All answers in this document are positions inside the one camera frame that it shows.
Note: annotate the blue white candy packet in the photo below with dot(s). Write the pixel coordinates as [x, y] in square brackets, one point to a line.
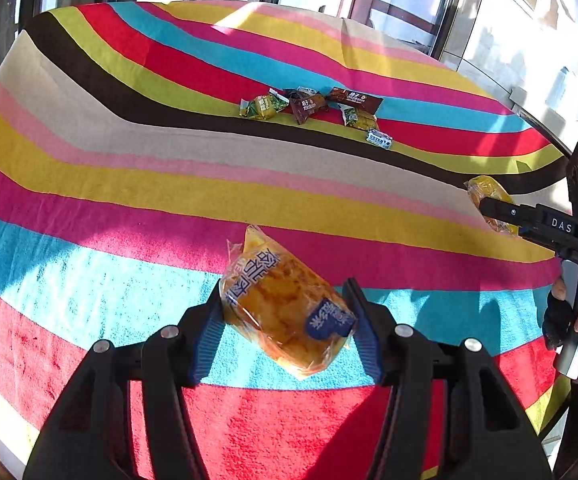
[379, 138]

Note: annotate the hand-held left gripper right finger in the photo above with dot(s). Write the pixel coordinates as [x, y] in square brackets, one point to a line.
[366, 335]

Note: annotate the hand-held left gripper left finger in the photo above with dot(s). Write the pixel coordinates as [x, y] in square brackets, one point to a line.
[204, 345]

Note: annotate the yellow bread packet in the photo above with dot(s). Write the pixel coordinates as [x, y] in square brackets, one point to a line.
[489, 191]

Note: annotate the small brown snack packet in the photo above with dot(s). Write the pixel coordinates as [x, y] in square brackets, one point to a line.
[304, 108]

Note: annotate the orange bread packet blue label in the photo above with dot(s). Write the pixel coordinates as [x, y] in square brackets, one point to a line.
[279, 310]

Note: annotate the large brown wafer packet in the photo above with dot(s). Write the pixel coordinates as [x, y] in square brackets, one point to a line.
[354, 100]

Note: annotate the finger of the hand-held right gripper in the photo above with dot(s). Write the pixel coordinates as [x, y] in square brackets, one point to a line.
[501, 210]

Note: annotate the green snack packet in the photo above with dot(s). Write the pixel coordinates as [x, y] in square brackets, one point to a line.
[360, 120]

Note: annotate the person's right hand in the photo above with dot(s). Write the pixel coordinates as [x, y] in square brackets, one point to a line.
[551, 325]

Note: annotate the striped colourful blanket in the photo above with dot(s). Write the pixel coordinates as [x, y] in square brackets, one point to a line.
[119, 185]

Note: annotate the olive yellow snack packet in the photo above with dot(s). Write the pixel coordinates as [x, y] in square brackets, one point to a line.
[264, 106]

